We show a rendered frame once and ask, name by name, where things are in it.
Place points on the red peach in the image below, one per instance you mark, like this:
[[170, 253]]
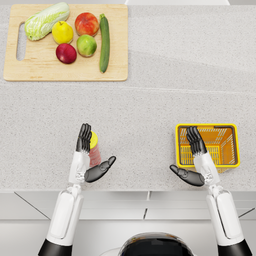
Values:
[[86, 24]]

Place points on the yellow pear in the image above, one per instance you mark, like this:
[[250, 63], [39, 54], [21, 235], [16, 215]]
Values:
[[62, 32]]

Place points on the dark round robot body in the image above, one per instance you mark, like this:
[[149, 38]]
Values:
[[155, 246]]

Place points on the napa cabbage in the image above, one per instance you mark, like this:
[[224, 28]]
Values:
[[45, 21]]

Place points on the wooden cutting board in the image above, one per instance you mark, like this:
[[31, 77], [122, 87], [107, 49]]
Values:
[[66, 71]]

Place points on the green apple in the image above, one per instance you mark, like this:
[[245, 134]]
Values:
[[86, 45]]

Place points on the green cucumber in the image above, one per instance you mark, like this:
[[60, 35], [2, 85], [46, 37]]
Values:
[[104, 43]]

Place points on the red potato chip can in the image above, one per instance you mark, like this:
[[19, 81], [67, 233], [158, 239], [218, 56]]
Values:
[[95, 151]]

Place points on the yellow slatted basket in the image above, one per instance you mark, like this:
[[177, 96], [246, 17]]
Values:
[[225, 146]]

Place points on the dark red apple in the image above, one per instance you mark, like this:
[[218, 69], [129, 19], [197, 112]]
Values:
[[66, 53]]

